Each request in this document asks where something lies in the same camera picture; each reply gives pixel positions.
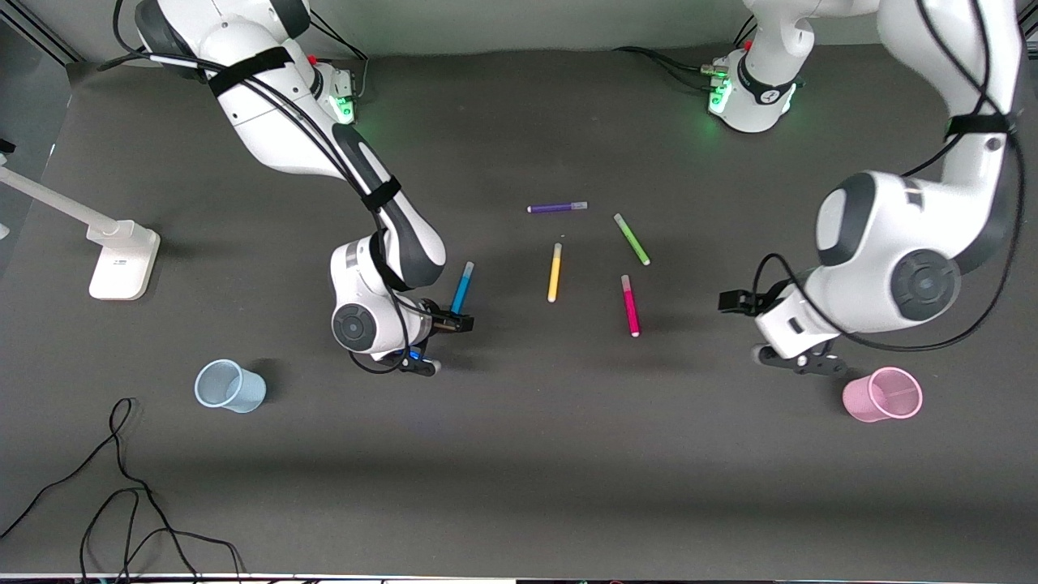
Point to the translucent blue plastic cup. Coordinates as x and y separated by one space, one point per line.
243 393

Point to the green marker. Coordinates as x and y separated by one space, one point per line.
632 239

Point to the blue marker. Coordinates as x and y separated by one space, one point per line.
464 284

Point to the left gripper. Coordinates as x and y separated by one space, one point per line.
741 302

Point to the yellow marker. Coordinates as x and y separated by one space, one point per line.
555 273

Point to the translucent pink plastic cup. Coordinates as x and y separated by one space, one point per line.
864 401

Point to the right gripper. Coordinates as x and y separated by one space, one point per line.
448 322

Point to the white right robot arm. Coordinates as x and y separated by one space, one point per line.
276 122

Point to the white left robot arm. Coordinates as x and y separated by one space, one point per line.
892 243

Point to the purple marker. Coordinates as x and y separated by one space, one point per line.
555 208

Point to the small black clamp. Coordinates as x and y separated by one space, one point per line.
5 147

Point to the pink marker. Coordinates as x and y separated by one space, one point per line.
630 307

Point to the black frame bar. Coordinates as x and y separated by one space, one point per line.
40 36

